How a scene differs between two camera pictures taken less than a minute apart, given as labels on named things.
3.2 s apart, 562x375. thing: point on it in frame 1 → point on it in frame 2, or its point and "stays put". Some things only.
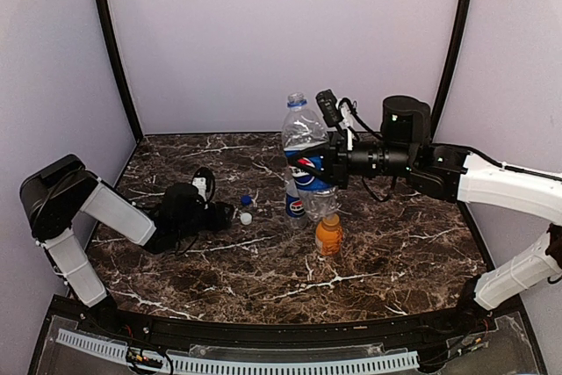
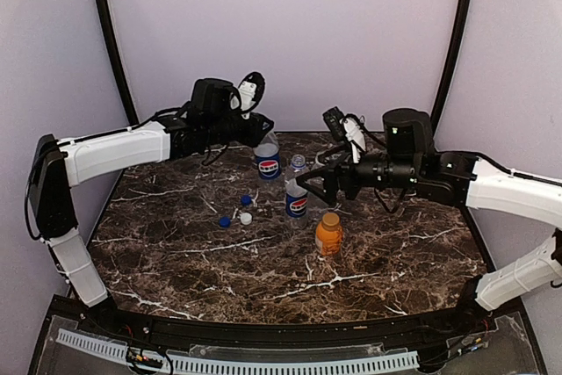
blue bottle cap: x=246 y=199 stays put
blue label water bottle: x=296 y=209 → x=268 y=159
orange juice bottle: x=329 y=235 stays put
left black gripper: x=218 y=220 → x=255 y=134
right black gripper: x=337 y=157 → x=334 y=169
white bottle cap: x=246 y=218 stays put
